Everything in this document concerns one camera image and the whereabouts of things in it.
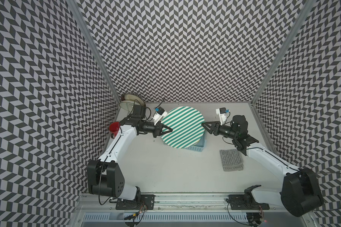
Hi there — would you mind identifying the light blue plastic basket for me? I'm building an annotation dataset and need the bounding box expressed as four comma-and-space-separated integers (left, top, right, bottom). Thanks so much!
185, 131, 206, 152

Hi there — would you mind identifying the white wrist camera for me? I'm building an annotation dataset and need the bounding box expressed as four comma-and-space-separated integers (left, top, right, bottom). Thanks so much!
216, 107, 230, 125
153, 107, 168, 125

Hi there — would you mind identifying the red cup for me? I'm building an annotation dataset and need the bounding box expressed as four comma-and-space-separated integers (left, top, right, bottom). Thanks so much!
109, 122, 120, 139

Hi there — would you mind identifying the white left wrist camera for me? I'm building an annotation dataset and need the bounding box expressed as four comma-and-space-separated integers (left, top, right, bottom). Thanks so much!
153, 107, 168, 125

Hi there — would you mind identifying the aluminium front rail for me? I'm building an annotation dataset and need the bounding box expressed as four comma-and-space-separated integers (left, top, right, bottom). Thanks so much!
74, 193, 287, 212

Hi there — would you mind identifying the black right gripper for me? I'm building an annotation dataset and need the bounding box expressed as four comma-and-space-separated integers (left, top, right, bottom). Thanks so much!
202, 120, 238, 139

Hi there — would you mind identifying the grey striped cloth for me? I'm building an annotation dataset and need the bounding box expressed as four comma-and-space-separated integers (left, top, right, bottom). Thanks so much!
219, 149, 244, 172

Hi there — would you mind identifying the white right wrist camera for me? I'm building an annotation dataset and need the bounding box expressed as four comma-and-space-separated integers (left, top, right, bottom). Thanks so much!
216, 107, 230, 125

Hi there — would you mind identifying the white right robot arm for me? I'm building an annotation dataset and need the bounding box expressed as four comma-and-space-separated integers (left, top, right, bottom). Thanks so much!
202, 115, 324, 217

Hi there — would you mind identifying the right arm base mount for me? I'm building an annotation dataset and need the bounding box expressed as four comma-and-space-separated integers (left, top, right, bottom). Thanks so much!
226, 194, 270, 211

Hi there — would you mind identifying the green striped plate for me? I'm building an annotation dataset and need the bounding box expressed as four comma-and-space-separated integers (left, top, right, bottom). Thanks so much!
161, 106, 205, 149

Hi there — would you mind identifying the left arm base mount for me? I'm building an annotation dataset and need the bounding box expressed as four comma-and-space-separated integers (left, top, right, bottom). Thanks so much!
116, 194, 155, 211

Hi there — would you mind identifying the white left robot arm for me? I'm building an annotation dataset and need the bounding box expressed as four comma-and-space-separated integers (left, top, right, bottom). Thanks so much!
87, 105, 173, 201

